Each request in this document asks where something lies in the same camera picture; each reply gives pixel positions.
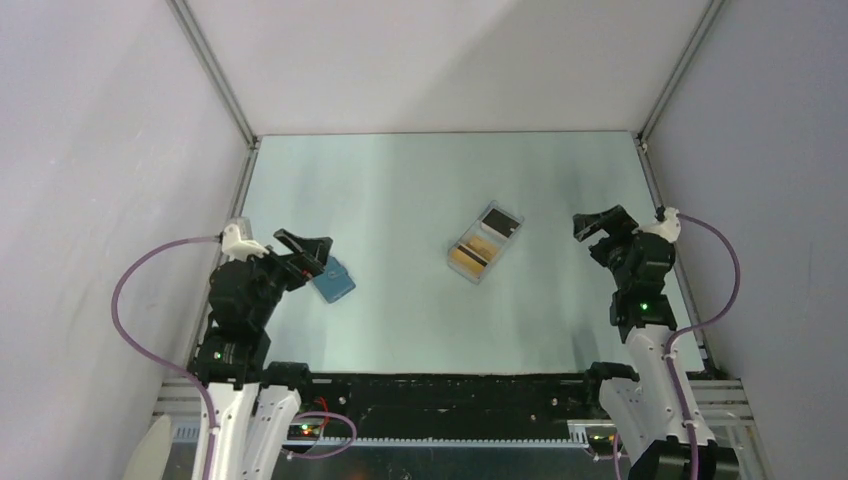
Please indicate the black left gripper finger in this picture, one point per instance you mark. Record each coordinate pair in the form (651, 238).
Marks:
(316, 253)
(296, 243)

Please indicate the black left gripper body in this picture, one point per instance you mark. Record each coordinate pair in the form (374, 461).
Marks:
(278, 269)

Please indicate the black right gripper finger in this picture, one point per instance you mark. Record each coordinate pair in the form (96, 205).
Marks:
(587, 225)
(616, 219)

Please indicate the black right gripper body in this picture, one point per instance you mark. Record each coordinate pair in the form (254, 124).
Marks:
(612, 250)

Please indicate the blue leather card holder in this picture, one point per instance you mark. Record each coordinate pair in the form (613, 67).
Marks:
(334, 282)

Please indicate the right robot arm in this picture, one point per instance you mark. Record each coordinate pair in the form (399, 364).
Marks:
(659, 425)

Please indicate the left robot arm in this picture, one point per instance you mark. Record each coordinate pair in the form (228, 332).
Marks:
(248, 404)

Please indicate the black credit card stack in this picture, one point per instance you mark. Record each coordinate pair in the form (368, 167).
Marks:
(500, 222)

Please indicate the gold credit card stack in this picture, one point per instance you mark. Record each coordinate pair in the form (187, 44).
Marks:
(473, 256)

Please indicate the clear acrylic card tray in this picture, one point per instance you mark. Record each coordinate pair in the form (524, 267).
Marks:
(477, 229)

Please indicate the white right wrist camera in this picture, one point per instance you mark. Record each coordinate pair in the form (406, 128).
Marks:
(667, 224)

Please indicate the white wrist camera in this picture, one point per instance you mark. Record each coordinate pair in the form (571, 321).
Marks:
(667, 224)
(237, 242)

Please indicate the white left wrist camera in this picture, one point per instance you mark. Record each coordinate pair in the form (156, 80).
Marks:
(237, 242)

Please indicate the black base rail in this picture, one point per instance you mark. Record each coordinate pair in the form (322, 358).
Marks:
(454, 407)

